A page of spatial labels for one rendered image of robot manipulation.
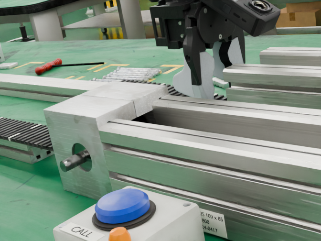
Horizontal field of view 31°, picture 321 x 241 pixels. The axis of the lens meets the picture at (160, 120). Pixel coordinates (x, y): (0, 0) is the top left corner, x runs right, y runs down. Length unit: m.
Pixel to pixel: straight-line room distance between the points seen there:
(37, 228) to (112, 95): 0.16
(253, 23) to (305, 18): 3.86
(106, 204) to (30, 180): 0.30
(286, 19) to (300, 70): 3.99
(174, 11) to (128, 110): 0.19
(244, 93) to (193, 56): 0.08
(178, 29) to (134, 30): 2.92
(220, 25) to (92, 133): 0.25
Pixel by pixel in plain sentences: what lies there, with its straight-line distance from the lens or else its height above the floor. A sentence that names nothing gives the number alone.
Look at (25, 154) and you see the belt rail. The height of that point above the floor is 0.79.
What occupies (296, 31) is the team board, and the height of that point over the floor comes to 0.25.
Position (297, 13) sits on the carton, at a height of 0.24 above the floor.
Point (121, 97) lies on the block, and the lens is 0.61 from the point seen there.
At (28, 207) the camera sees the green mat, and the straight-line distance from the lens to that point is 0.64.
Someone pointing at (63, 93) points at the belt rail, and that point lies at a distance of 1.00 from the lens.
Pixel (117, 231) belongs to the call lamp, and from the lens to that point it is 0.39.
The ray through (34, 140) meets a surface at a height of 0.81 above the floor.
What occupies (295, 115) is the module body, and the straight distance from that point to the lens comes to 0.50.
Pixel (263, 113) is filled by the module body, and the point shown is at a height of 0.86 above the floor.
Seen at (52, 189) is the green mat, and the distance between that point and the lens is 0.67.
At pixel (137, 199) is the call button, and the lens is 0.42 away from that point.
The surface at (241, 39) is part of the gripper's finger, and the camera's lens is 0.78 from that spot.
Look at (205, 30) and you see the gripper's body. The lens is 0.72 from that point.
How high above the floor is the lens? 1.03
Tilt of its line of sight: 18 degrees down
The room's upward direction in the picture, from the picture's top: 11 degrees counter-clockwise
